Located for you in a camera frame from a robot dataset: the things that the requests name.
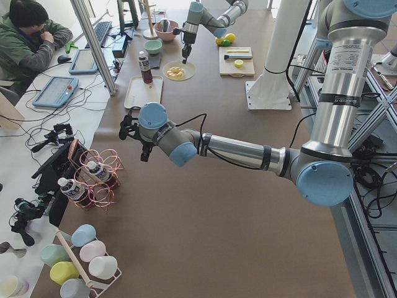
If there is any copper wire bottle rack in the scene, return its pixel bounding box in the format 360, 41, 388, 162
68, 140, 124, 211

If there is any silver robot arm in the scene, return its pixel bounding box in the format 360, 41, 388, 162
138, 1, 396, 206
179, 1, 249, 64

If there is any yellow plastic cup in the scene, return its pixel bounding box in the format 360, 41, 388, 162
50, 261, 79, 285

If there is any pink bowl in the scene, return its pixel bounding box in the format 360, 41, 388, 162
154, 20, 179, 42

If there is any white rectangular tray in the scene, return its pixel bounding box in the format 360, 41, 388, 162
124, 76, 163, 109

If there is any mint plastic cup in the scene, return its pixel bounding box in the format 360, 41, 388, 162
40, 244, 69, 267

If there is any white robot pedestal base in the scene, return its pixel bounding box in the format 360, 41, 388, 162
246, 1, 311, 111

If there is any steel citrus juicer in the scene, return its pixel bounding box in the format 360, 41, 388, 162
158, 19, 172, 32

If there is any black computer mouse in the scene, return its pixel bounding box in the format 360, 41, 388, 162
57, 55, 71, 64

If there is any white cup rack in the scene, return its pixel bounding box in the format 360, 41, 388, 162
55, 229, 123, 297

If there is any water bottle in rack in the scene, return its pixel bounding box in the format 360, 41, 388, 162
57, 178, 88, 202
87, 161, 112, 183

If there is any green lime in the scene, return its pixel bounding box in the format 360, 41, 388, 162
224, 33, 236, 43

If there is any dark sauce bottle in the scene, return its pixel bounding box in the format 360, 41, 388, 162
138, 51, 153, 84

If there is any glazed twisted donut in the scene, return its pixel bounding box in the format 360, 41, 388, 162
166, 66, 185, 80

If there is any whole yellow lemon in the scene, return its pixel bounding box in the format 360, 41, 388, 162
215, 37, 224, 45

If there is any grey plastic cup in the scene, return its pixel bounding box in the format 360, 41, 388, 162
60, 279, 90, 298

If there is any steel cylinder muddler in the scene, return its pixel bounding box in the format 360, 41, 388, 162
223, 54, 252, 60

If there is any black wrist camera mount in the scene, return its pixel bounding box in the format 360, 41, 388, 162
172, 22, 185, 35

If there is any white plastic cup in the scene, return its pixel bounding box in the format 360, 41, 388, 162
89, 256, 118, 280

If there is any yellow plastic knife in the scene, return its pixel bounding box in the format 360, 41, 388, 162
226, 48, 249, 53

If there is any wooden cutting board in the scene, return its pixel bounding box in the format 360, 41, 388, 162
218, 47, 255, 77

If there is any wooden mug tree stand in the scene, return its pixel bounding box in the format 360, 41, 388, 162
138, 0, 158, 40

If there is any blue teach pendant tablet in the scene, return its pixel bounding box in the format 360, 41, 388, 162
69, 49, 98, 75

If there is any person in green jacket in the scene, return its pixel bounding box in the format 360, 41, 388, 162
1, 1, 73, 96

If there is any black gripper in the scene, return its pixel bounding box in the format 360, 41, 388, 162
140, 140, 155, 162
182, 43, 192, 64

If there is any white round plate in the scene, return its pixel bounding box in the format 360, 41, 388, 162
163, 61, 196, 81

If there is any mint green bowl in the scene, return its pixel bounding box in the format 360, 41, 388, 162
144, 40, 163, 55

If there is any grey folded cloth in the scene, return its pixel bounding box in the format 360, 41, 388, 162
148, 55, 161, 69

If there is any blue plastic cup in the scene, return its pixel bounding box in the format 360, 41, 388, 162
71, 224, 96, 247

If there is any pink plastic cup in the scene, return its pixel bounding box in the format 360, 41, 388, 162
79, 240, 106, 263

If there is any half lemon slice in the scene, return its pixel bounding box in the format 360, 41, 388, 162
234, 60, 244, 68

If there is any black keyboard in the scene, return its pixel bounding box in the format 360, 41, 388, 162
94, 21, 112, 48

